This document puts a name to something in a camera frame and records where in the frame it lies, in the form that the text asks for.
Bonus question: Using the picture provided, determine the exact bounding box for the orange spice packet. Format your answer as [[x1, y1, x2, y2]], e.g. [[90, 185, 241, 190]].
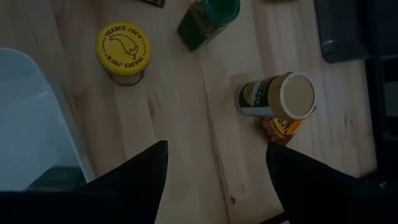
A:
[[261, 116, 308, 146]]

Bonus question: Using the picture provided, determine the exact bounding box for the white plastic tray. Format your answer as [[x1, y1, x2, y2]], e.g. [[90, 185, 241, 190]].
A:
[[0, 47, 96, 192]]

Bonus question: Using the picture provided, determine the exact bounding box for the dark can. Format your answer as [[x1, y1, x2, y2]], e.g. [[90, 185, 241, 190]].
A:
[[234, 72, 318, 121]]

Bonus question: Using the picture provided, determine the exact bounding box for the black aluminium table frame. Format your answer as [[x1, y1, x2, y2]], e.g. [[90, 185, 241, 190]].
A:
[[364, 52, 398, 185]]

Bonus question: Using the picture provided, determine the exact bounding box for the green-lid spice jar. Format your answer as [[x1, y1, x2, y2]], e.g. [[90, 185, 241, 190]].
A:
[[176, 0, 241, 52]]

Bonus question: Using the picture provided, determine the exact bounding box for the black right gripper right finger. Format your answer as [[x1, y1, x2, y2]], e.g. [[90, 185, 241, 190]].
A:
[[266, 141, 398, 224]]

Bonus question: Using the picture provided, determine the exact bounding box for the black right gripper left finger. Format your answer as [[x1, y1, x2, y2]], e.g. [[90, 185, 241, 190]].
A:
[[0, 139, 169, 224]]

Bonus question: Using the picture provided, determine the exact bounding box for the yellow-lid spice jar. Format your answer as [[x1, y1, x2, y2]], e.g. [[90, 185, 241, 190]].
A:
[[95, 21, 152, 87]]

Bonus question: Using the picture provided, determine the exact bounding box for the grey plastic bin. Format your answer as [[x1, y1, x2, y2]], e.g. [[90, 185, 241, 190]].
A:
[[313, 0, 379, 65]]

